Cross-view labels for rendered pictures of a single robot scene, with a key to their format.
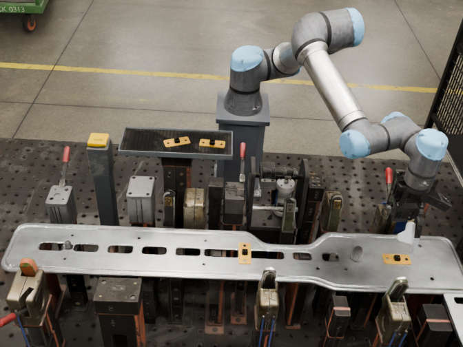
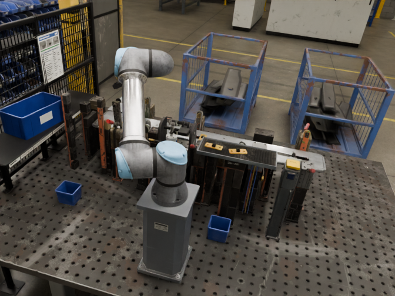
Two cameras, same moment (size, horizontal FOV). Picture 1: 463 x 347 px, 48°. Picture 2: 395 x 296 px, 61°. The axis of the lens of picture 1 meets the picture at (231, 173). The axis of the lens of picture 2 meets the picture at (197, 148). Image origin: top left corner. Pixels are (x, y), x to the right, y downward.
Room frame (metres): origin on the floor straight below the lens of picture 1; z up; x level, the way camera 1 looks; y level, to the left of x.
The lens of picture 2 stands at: (2.73, 0.30, 1.99)
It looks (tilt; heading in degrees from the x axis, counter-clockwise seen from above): 32 degrees down; 193
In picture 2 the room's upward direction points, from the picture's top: 6 degrees clockwise
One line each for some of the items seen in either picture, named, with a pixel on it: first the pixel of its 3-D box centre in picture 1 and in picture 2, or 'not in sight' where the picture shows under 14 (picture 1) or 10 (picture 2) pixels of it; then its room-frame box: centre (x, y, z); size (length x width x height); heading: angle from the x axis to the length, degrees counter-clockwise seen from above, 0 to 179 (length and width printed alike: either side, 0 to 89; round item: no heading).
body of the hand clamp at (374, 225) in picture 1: (375, 246); (117, 154); (1.23, -0.52, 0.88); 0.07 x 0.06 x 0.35; 2
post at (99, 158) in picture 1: (105, 192); (281, 202); (1.36, 0.45, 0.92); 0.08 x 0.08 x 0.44; 2
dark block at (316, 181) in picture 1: (306, 226); (153, 162); (1.27, -0.27, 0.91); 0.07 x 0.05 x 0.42; 2
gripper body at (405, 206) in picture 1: (408, 199); not in sight; (1.07, -0.49, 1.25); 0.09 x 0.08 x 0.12; 92
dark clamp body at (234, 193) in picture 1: (231, 230); (198, 172); (1.24, -0.02, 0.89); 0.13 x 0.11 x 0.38; 2
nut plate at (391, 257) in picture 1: (397, 258); not in sight; (1.07, -0.52, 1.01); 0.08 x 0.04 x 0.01; 92
